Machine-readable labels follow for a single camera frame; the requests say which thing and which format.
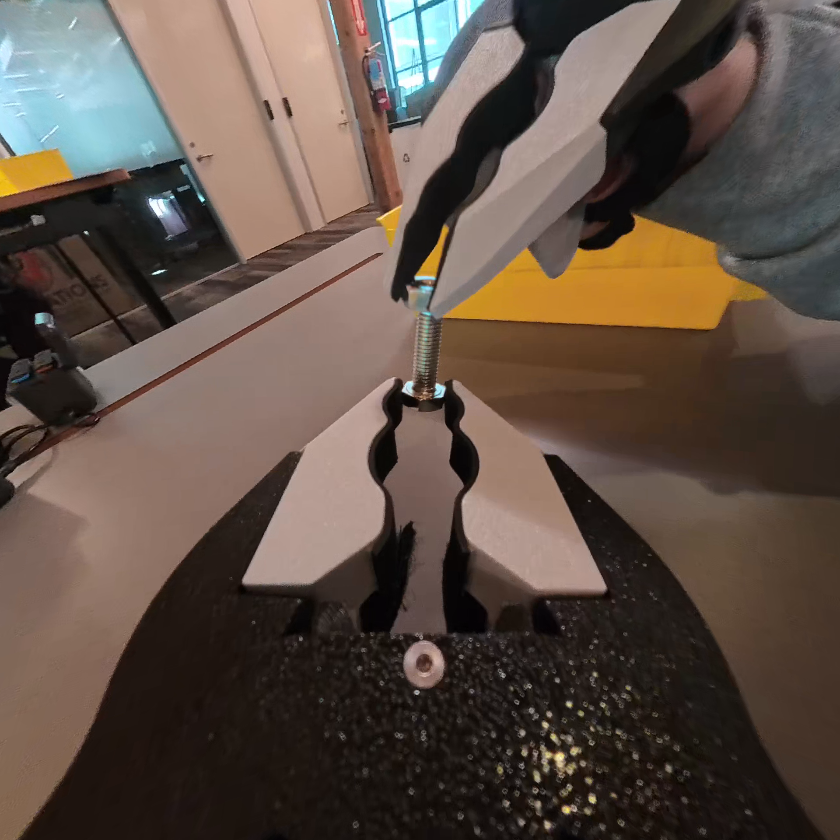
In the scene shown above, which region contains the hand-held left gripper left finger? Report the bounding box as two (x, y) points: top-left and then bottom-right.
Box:
(241, 377), (403, 624)

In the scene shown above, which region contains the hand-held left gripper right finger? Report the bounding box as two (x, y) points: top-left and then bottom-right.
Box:
(445, 379), (608, 624)

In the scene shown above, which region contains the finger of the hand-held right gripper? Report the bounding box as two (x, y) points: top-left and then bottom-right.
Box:
(386, 29), (559, 301)
(430, 0), (683, 317)

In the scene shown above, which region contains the silver hex nut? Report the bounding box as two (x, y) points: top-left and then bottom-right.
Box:
(400, 381), (450, 411)

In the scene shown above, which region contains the yellow plastic bin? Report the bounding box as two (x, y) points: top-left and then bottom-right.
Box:
(377, 203), (769, 330)
(0, 150), (74, 198)

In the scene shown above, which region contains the silver hex bolt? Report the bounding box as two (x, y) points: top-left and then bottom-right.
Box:
(402, 279), (444, 389)

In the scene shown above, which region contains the person's right forearm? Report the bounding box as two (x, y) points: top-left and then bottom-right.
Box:
(640, 0), (840, 322)

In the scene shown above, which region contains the person's right hand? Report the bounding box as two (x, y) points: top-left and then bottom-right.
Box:
(587, 36), (765, 207)

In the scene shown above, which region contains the white recycling cabinet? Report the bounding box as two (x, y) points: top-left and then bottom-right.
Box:
(387, 115), (437, 217)

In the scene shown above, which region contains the red fire extinguisher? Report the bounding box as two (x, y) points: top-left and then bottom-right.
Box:
(362, 42), (393, 116)

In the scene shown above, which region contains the grid pane window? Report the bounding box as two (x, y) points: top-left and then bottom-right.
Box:
(382, 0), (487, 89)

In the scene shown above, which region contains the white door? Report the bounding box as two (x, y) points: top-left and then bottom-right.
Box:
(108, 0), (322, 263)
(249, 0), (371, 224)

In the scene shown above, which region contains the dark grey charger box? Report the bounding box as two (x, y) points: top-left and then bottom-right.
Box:
(5, 314), (99, 426)

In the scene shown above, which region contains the brown top desk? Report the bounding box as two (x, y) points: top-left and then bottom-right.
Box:
(0, 167), (178, 342)

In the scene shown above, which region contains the wooden post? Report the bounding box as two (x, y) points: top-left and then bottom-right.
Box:
(328, 0), (403, 212)

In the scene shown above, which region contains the black cable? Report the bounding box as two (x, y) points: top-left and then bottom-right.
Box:
(0, 410), (99, 506)

